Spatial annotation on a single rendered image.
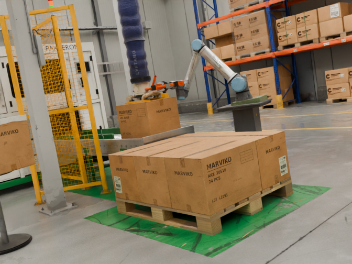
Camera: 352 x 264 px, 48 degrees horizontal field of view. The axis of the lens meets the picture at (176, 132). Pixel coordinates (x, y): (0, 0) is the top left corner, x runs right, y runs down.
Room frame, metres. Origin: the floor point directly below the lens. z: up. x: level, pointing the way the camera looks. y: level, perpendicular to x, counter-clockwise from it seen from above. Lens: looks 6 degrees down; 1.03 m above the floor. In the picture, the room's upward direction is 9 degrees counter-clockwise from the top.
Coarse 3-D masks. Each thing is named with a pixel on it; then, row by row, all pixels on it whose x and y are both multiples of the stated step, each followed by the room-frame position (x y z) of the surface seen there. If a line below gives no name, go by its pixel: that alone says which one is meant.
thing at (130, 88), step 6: (114, 0) 7.26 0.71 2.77; (114, 6) 7.29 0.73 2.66; (120, 30) 7.24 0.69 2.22; (120, 36) 7.26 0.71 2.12; (120, 42) 7.29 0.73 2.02; (126, 60) 7.23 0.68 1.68; (126, 66) 7.25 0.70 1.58; (126, 72) 7.27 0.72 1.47; (126, 78) 7.30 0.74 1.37; (132, 84) 7.25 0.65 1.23; (132, 90) 7.23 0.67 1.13
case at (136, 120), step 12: (120, 108) 4.35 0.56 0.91; (132, 108) 4.17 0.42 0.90; (144, 108) 3.99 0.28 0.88; (156, 108) 4.03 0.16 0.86; (168, 108) 4.12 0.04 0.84; (120, 120) 4.39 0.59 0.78; (132, 120) 4.20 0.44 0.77; (144, 120) 4.02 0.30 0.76; (156, 120) 4.01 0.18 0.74; (168, 120) 4.11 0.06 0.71; (120, 132) 4.42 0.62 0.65; (132, 132) 4.23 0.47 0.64; (144, 132) 4.05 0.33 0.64; (156, 132) 4.00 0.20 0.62
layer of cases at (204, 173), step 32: (128, 160) 3.25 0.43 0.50; (160, 160) 2.92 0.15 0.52; (192, 160) 2.65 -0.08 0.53; (224, 160) 2.73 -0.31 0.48; (256, 160) 2.96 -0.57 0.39; (288, 160) 3.23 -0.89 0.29; (128, 192) 3.32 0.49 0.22; (160, 192) 2.97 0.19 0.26; (192, 192) 2.69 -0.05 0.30; (224, 192) 2.70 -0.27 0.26; (256, 192) 2.92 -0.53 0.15
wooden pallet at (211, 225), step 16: (272, 192) 3.27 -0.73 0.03; (288, 192) 3.18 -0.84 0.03; (128, 208) 3.40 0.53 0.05; (160, 208) 3.00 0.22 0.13; (224, 208) 2.70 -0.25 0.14; (240, 208) 2.93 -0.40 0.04; (256, 208) 2.90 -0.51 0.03; (176, 224) 2.87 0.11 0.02; (192, 224) 2.82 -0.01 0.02; (208, 224) 2.60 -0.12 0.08
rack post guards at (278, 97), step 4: (276, 96) 11.15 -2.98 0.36; (280, 96) 11.06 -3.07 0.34; (276, 100) 11.18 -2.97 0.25; (280, 100) 11.06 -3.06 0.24; (208, 104) 13.11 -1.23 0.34; (280, 104) 11.07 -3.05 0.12; (208, 108) 13.14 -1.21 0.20; (212, 108) 13.11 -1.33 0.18; (276, 108) 11.20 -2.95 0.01; (208, 112) 13.15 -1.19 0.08; (212, 112) 13.09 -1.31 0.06
